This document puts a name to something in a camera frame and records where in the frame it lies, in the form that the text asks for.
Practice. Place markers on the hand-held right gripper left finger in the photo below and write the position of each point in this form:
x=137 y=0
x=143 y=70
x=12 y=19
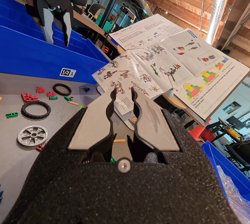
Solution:
x=91 y=124

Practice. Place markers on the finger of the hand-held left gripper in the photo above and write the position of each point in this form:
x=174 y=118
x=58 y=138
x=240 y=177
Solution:
x=47 y=26
x=68 y=23

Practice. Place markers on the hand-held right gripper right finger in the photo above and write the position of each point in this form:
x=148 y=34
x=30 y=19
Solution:
x=154 y=128

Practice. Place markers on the large blue plastic bin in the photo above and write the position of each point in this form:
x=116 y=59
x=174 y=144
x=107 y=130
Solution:
x=29 y=55

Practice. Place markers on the short yellow rod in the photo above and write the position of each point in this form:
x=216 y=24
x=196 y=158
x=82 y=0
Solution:
x=73 y=103

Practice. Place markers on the blue purple connector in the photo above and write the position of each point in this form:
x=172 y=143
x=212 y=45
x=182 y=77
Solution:
x=86 y=90

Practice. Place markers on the light wooden desk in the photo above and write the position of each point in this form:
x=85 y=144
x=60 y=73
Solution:
x=175 y=100

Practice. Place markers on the short green rod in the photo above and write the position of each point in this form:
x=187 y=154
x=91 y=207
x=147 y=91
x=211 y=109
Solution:
x=67 y=98
x=53 y=98

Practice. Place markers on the teal cabinet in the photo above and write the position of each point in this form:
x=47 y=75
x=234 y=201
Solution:
x=106 y=25

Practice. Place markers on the white book stand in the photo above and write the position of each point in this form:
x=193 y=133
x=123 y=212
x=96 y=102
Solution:
x=170 y=93

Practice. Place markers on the red plastic object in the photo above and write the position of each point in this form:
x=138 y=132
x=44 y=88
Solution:
x=197 y=133

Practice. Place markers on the black white tag sticker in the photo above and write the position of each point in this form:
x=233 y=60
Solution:
x=72 y=73

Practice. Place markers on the small red connector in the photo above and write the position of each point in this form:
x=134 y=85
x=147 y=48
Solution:
x=51 y=94
x=40 y=89

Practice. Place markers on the small black tyre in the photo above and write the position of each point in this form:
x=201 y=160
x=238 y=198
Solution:
x=54 y=89

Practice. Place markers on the red fan connector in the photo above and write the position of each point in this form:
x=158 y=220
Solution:
x=40 y=147

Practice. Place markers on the black light panel tripod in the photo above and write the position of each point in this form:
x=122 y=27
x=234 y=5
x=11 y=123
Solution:
x=129 y=13

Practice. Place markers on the small blue plastic bin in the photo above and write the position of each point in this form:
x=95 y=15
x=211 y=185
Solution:
x=211 y=155

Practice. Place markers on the large red connector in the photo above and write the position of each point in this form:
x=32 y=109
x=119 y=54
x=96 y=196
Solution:
x=29 y=98

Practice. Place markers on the large black tyre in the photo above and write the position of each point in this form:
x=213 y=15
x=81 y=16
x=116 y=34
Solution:
x=23 y=110

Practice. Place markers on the white instruction poster board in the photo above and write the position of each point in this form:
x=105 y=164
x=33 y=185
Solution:
x=140 y=26

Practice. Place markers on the silver wheel hub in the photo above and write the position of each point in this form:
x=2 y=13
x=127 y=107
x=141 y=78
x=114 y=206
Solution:
x=19 y=137

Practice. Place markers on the green clip connector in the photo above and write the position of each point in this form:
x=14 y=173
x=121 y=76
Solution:
x=12 y=114

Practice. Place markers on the black monitor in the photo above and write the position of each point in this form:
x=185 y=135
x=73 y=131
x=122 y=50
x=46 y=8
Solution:
x=236 y=122

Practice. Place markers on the black office chair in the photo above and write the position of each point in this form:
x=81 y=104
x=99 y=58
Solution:
x=238 y=155

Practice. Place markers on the pile of clear plastic bags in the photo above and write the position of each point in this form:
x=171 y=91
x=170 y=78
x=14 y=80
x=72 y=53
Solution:
x=234 y=198

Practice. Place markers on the silver ventilation duct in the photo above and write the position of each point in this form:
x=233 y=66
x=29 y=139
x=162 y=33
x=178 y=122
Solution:
x=220 y=9

